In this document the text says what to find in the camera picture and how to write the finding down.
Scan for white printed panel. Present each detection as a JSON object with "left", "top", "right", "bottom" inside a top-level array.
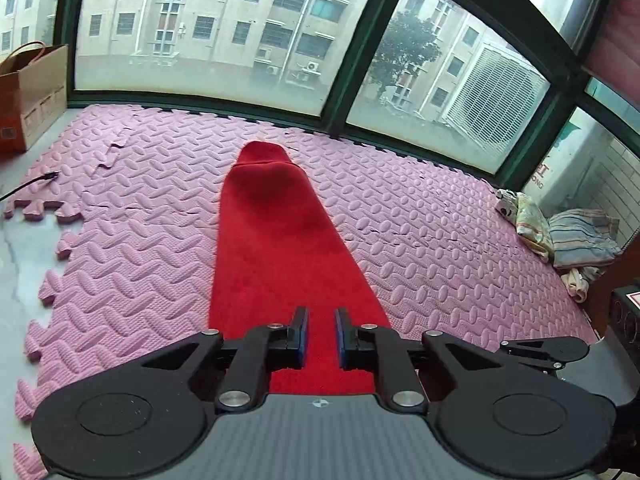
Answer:
[{"left": 525, "top": 110, "right": 612, "bottom": 217}]

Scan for beige apartment building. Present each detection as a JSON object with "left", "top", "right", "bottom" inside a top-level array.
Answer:
[{"left": 0, "top": 0, "right": 501, "bottom": 113}]

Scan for pink curtain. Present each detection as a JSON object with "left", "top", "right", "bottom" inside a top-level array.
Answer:
[{"left": 582, "top": 0, "right": 640, "bottom": 87}]

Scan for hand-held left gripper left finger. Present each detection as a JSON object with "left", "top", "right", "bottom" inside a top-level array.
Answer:
[{"left": 141, "top": 306, "right": 310, "bottom": 413}]

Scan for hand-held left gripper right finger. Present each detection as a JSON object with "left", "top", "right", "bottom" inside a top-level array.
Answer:
[{"left": 334, "top": 307, "right": 501, "bottom": 413}]

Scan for white black patterned cloth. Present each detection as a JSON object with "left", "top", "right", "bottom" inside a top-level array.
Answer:
[{"left": 495, "top": 188, "right": 522, "bottom": 222}]

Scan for yellow floral folded cloth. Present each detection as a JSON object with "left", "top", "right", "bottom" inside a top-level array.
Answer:
[{"left": 515, "top": 194, "right": 557, "bottom": 262}]

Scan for white outdoor air conditioner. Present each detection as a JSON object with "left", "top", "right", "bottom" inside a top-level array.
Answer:
[{"left": 442, "top": 42, "right": 551, "bottom": 162}]

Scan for green tree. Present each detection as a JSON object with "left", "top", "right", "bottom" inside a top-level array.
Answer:
[{"left": 372, "top": 10, "right": 444, "bottom": 107}]

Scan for dark green window frame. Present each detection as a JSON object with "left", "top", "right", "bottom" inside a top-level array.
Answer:
[{"left": 50, "top": 0, "right": 640, "bottom": 196}]

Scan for brown wooden cabinet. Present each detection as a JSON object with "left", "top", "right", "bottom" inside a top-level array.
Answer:
[{"left": 582, "top": 227, "right": 640, "bottom": 338}]

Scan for black cable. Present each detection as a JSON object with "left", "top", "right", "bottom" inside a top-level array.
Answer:
[{"left": 0, "top": 171, "right": 61, "bottom": 202}]

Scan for striped folded cloth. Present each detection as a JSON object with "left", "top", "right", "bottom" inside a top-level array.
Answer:
[{"left": 547, "top": 208, "right": 624, "bottom": 270}]

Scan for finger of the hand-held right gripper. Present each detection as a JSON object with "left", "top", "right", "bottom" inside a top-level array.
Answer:
[{"left": 500, "top": 336, "right": 592, "bottom": 376}]

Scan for pink foam puzzle mat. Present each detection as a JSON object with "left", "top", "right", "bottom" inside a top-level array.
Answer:
[{"left": 0, "top": 104, "right": 598, "bottom": 476}]

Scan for black box with red label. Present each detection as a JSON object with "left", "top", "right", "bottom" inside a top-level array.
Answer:
[{"left": 607, "top": 285, "right": 640, "bottom": 342}]

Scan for brown cardboard box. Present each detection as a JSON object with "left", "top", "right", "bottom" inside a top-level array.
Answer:
[{"left": 0, "top": 44, "right": 70, "bottom": 156}]

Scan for red pants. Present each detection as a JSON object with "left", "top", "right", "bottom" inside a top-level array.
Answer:
[{"left": 207, "top": 141, "right": 392, "bottom": 396}]

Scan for cream crumpled cloth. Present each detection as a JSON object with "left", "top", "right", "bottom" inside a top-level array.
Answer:
[{"left": 560, "top": 265, "right": 609, "bottom": 304}]

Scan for brown bag with handles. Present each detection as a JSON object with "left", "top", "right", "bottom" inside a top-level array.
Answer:
[{"left": 0, "top": 41, "right": 47, "bottom": 75}]

